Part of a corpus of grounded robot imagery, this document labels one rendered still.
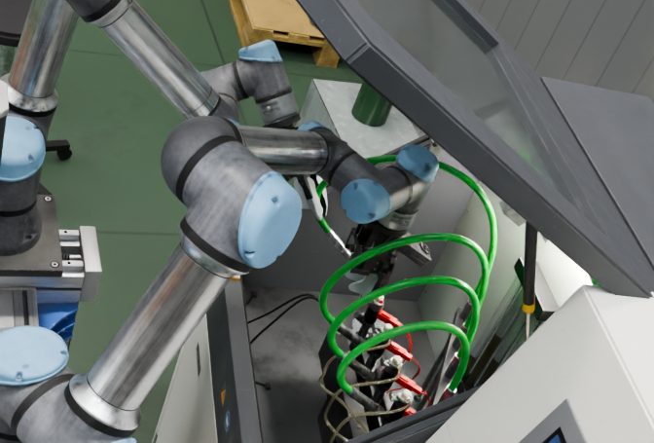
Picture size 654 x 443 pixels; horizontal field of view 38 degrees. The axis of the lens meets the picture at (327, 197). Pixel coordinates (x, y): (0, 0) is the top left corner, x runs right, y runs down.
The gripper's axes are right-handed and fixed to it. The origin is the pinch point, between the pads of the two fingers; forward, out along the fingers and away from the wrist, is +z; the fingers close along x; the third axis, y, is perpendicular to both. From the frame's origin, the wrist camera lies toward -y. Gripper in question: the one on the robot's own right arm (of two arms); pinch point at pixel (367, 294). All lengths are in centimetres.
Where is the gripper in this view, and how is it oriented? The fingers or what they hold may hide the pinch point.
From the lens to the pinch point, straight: 188.2
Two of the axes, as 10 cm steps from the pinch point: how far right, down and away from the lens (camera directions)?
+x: 1.6, 6.5, -7.4
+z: -3.0, 7.5, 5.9
